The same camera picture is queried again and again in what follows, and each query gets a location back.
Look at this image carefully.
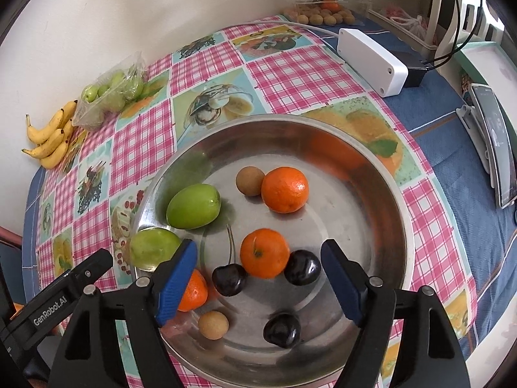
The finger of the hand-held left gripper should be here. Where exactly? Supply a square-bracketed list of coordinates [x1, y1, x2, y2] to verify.
[60, 248, 114, 292]

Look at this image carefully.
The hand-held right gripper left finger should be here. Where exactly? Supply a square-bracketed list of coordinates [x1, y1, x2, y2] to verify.
[47, 239, 198, 388]

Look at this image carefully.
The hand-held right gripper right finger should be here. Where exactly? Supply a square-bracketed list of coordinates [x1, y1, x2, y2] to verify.
[320, 239, 471, 388]

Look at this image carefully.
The orange tangerine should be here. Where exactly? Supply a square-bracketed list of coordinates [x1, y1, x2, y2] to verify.
[177, 269, 208, 313]
[240, 229, 290, 279]
[261, 167, 310, 214]

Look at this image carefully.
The green round apple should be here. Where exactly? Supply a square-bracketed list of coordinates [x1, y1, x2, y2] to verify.
[129, 227, 182, 271]

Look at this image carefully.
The dark cherry with stem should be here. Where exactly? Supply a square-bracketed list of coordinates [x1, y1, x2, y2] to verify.
[212, 224, 248, 297]

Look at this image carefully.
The brown longan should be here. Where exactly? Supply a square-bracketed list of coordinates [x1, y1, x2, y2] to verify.
[198, 310, 229, 340]

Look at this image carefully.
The round stainless steel plate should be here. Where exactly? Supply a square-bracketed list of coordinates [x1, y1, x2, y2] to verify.
[130, 114, 415, 388]

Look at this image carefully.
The plain green jujube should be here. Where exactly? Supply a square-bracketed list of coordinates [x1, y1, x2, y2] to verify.
[166, 184, 222, 230]

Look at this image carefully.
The brown kiwi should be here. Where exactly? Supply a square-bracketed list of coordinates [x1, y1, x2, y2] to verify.
[236, 166, 266, 197]

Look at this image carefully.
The yellow banana bunch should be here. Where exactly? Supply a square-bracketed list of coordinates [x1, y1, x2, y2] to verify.
[22, 100, 78, 169]

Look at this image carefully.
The clear bag of green jujubes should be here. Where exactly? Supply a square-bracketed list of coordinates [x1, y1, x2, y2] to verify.
[72, 52, 147, 131]

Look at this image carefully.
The white phone stand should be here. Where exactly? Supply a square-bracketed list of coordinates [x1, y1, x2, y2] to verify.
[456, 104, 497, 189]

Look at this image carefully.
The smartphone with dark screen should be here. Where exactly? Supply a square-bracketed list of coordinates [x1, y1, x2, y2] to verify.
[470, 83, 517, 210]

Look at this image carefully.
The pink checkered printed tablecloth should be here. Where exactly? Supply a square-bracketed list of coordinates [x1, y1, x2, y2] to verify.
[36, 24, 479, 388]

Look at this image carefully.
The black power adapter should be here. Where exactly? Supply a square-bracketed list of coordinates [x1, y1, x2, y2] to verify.
[390, 50, 429, 88]

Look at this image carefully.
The white rectangular plastic box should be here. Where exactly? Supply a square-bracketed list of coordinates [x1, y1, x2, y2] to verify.
[336, 28, 408, 98]

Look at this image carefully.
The pile of longans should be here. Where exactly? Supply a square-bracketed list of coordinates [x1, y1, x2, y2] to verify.
[285, 4, 356, 26]

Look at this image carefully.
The white box with green edge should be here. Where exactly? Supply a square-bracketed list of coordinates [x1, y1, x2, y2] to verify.
[458, 42, 517, 102]

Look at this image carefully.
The pink plastic bag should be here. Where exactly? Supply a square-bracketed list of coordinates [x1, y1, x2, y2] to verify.
[380, 6, 429, 39]

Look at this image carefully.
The white plastic shelf rack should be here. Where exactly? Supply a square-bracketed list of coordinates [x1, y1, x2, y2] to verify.
[365, 0, 461, 49]

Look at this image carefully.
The white window grille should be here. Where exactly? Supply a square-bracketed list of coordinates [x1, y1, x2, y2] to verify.
[462, 0, 507, 39]

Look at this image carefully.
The reddish wooden rail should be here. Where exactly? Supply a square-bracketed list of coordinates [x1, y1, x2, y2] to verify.
[0, 228, 23, 247]

